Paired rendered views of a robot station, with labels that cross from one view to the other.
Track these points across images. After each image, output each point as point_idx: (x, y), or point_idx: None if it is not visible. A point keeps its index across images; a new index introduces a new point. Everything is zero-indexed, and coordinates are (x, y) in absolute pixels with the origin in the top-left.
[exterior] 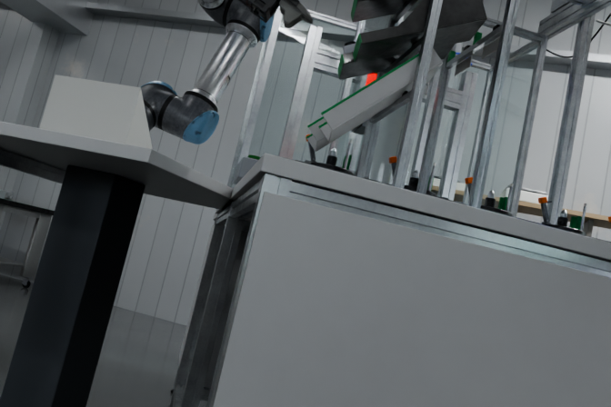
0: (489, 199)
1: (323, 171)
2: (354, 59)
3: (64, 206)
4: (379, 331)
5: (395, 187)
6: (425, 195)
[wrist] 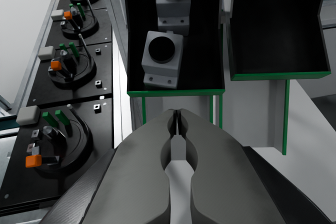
0: (78, 15)
1: None
2: (234, 79)
3: None
4: None
5: (331, 126)
6: (320, 111)
